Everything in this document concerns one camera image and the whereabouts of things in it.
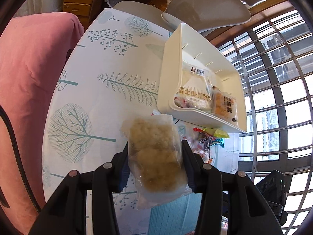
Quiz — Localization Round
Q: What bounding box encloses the red snack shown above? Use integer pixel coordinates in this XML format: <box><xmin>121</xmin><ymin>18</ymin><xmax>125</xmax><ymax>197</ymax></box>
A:
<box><xmin>188</xmin><ymin>127</ymin><xmax>213</xmax><ymax>164</ymax></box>

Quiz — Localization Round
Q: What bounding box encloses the blue popcorn snack pack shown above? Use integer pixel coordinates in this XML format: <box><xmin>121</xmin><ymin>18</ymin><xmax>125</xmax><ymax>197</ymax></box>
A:
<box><xmin>211</xmin><ymin>138</ymin><xmax>224</xmax><ymax>148</ymax></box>

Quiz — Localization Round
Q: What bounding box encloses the small pale cracker bag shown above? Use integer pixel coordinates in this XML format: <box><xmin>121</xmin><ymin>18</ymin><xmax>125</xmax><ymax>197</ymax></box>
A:
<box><xmin>121</xmin><ymin>115</ymin><xmax>192</xmax><ymax>211</ymax></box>

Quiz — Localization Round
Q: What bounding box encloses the green candy pack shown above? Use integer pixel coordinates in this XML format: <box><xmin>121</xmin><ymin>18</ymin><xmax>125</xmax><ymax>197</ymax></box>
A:
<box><xmin>204</xmin><ymin>128</ymin><xmax>229</xmax><ymax>138</ymax></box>

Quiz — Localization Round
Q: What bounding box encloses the orange puff snack bag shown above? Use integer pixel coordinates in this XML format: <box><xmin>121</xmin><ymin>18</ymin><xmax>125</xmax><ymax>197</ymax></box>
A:
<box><xmin>212</xmin><ymin>87</ymin><xmax>238</xmax><ymax>125</ymax></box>

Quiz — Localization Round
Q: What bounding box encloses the white plastic storage bin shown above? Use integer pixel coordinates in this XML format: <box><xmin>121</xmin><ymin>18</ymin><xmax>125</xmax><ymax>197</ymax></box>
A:
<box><xmin>157</xmin><ymin>23</ymin><xmax>247</xmax><ymax>133</ymax></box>

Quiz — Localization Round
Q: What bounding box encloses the teal striped placemat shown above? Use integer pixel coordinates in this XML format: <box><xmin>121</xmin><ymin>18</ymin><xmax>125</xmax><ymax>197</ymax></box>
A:
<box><xmin>148</xmin><ymin>193</ymin><xmax>202</xmax><ymax>234</ymax></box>

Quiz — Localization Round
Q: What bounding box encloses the tree pattern tablecloth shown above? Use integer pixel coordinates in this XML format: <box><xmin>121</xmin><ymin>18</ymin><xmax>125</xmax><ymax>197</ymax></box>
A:
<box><xmin>42</xmin><ymin>9</ymin><xmax>239</xmax><ymax>234</ymax></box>

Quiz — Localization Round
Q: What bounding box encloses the metal window grille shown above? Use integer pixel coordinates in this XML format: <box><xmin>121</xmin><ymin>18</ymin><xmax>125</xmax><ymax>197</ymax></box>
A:
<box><xmin>218</xmin><ymin>10</ymin><xmax>312</xmax><ymax>234</ymax></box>

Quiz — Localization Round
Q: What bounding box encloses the pink bed blanket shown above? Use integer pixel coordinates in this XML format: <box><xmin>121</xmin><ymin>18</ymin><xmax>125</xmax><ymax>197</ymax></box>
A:
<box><xmin>1</xmin><ymin>12</ymin><xmax>84</xmax><ymax>234</ymax></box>

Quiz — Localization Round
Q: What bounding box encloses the grey office chair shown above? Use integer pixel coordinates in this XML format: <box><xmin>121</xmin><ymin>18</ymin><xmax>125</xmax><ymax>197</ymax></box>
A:
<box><xmin>114</xmin><ymin>0</ymin><xmax>265</xmax><ymax>36</ymax></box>

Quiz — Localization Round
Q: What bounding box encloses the black cable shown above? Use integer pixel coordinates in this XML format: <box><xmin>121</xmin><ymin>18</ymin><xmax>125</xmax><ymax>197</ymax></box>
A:
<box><xmin>0</xmin><ymin>104</ymin><xmax>42</xmax><ymax>213</ymax></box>

